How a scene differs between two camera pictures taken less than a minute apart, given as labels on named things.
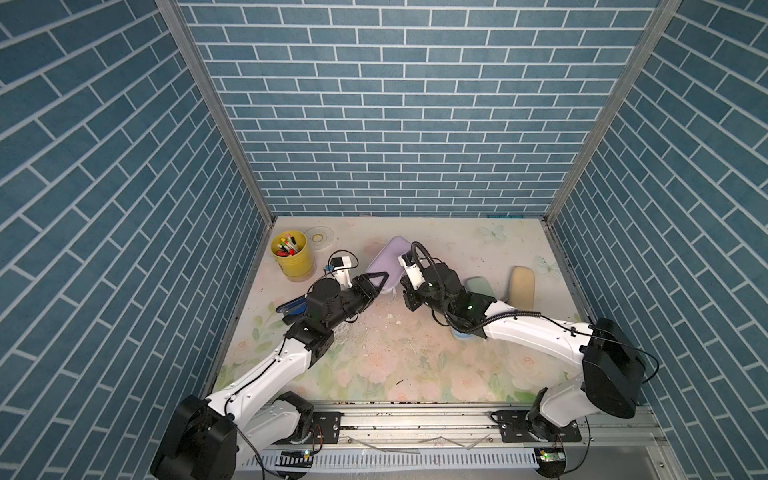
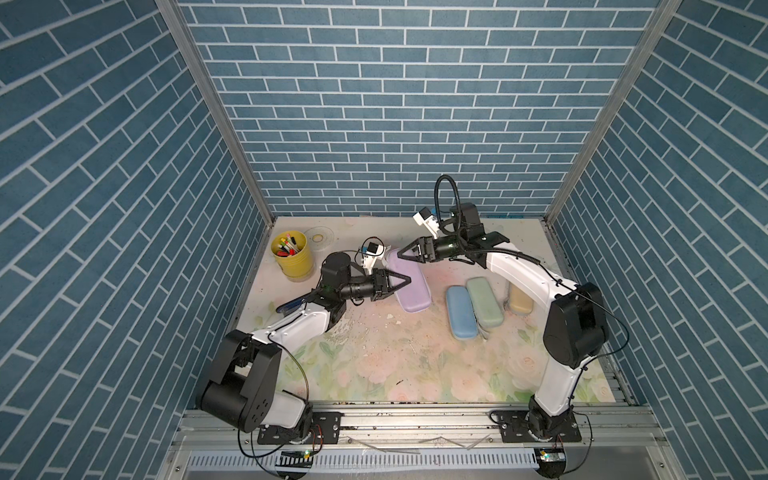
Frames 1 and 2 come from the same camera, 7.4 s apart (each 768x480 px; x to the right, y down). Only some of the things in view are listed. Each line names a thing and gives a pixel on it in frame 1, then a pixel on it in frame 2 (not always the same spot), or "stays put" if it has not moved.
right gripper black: [410, 293] → [426, 247]
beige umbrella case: [521, 294] stays put
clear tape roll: [319, 238] stays put
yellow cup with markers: [292, 254] stays put
